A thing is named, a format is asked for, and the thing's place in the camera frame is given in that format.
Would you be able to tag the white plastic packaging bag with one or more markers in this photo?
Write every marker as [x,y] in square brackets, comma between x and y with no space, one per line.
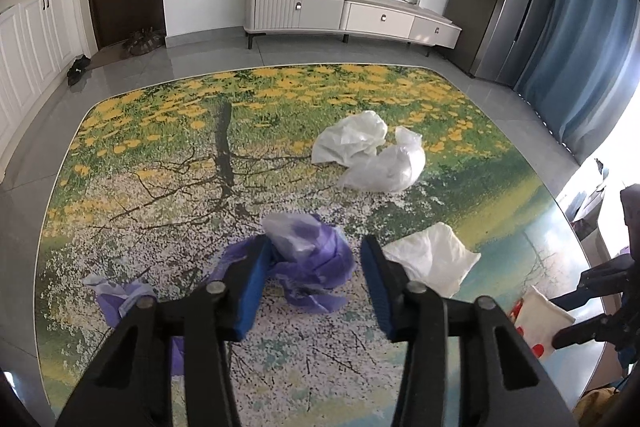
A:
[350,137]

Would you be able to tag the brown door mat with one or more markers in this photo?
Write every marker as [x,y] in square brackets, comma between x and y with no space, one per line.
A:
[107,54]

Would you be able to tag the pair of black shoes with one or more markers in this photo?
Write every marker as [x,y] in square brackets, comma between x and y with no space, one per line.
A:
[77,69]

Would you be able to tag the pair of brown shoes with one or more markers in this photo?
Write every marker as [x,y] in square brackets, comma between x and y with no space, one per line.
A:
[142,42]

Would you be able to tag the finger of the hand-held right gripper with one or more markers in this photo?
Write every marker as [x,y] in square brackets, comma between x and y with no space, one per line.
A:
[595,328]
[600,279]

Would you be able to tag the small purple plastic bag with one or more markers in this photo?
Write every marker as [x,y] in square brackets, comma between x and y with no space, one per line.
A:
[112,307]

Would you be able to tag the blue curtain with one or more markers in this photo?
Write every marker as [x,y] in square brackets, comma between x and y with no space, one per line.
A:
[575,32]

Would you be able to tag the translucent white plastic bag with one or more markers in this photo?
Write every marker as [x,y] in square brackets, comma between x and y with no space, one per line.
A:
[390,167]

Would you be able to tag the large purple plastic bag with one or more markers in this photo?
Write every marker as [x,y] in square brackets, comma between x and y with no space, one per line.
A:
[325,267]

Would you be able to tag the white wall cabinet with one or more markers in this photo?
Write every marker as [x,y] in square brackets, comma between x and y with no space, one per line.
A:
[30,37]

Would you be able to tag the white television cabinet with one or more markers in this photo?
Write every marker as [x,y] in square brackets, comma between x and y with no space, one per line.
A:
[300,12]

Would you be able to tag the white crumpled tissue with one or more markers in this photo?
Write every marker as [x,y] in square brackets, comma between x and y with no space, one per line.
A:
[435,257]

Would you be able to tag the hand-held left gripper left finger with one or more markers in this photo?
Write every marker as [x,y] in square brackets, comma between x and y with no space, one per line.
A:
[252,287]

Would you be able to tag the red and white snack bag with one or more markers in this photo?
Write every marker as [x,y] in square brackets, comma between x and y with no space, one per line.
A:
[537,322]

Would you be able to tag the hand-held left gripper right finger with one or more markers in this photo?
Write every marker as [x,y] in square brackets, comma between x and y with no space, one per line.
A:
[377,287]

